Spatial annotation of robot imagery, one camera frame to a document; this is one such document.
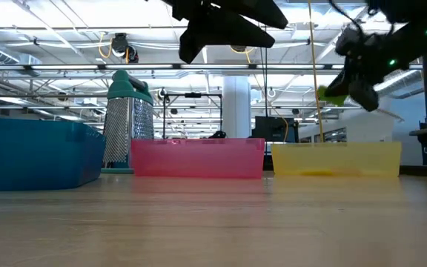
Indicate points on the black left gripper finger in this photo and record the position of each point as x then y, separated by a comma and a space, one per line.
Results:
261, 13
217, 35

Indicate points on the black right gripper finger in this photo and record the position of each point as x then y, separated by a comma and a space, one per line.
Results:
365, 94
339, 85

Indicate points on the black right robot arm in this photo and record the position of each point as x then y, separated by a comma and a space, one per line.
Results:
421, 41

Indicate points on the yellow translucent plastic bin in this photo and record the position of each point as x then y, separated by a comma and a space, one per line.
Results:
347, 157

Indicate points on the white building column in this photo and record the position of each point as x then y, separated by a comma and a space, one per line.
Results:
236, 107

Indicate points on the black box-shaped monitor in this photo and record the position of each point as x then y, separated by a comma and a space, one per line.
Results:
273, 130

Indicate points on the pink translucent plastic bin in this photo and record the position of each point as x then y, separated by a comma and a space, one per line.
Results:
198, 159

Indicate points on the teal metal box grater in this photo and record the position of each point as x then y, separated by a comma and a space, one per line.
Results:
124, 122

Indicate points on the blue plastic bin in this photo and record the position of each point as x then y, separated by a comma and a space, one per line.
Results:
32, 155

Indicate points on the black background frame rig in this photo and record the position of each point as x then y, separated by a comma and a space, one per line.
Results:
193, 95

